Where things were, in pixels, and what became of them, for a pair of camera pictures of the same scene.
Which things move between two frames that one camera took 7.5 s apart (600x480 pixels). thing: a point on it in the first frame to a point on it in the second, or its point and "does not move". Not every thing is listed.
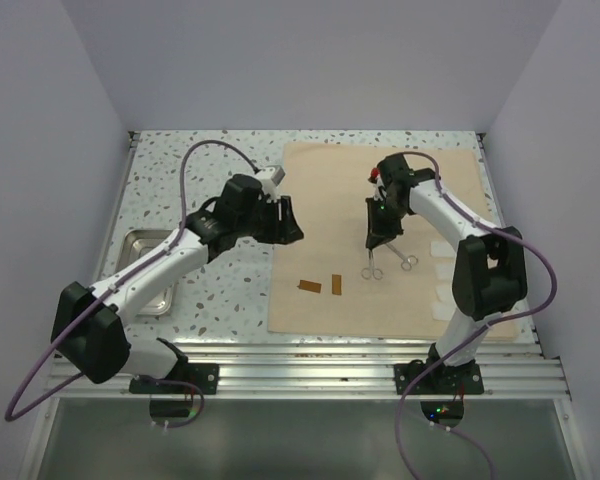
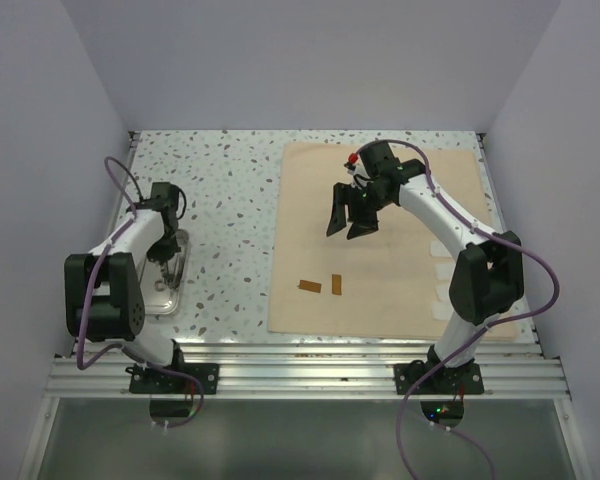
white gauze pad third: x=444 y=291 does not move
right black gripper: x=378 y=215 to x=356 y=211
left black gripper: x=276 y=220 to x=163 y=251
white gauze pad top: x=441 y=249 does not move
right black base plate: x=444 y=380 does not move
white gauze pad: x=444 y=272 does not move
